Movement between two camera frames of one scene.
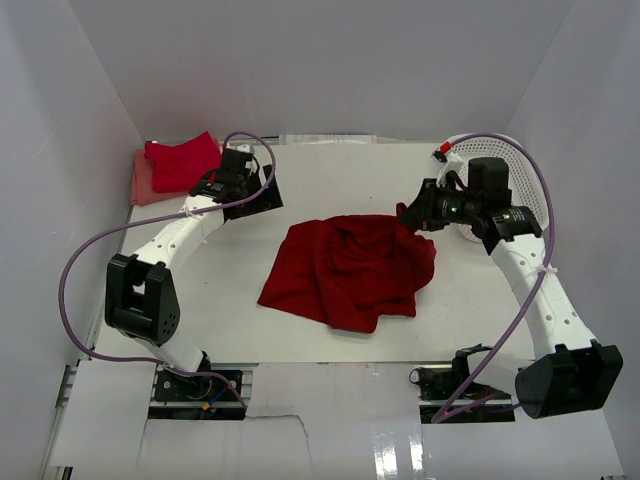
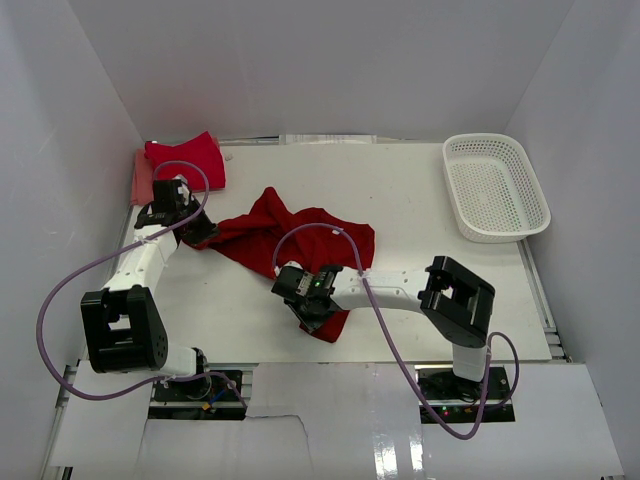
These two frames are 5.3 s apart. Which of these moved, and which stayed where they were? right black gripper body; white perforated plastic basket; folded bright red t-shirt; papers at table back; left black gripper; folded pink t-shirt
Moved: left black gripper; right black gripper body
Stayed: papers at table back; folded bright red t-shirt; white perforated plastic basket; folded pink t-shirt
